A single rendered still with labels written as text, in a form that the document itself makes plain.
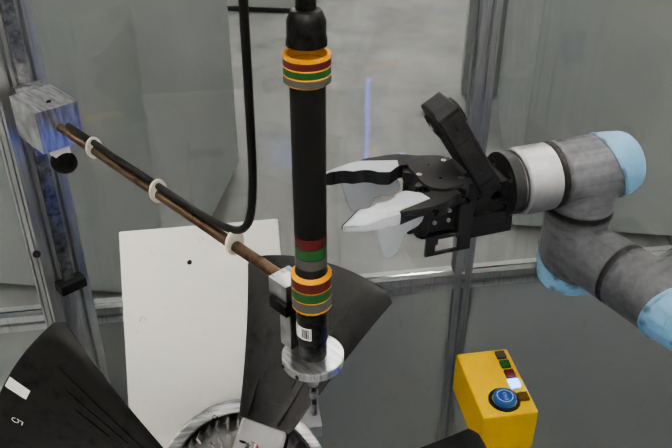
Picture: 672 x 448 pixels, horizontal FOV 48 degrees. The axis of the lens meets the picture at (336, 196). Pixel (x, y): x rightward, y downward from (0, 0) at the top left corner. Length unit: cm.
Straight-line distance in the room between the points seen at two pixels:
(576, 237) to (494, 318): 101
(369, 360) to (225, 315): 69
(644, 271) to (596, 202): 9
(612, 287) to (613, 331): 120
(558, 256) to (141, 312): 68
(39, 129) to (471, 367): 84
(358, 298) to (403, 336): 84
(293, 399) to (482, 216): 36
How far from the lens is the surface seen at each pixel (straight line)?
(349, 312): 102
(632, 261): 87
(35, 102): 126
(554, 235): 91
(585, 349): 207
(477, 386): 140
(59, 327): 101
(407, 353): 189
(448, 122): 75
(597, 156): 86
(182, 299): 126
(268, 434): 104
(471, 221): 80
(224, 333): 126
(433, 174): 78
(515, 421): 138
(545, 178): 82
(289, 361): 86
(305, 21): 66
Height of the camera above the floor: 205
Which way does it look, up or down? 31 degrees down
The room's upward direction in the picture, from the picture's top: straight up
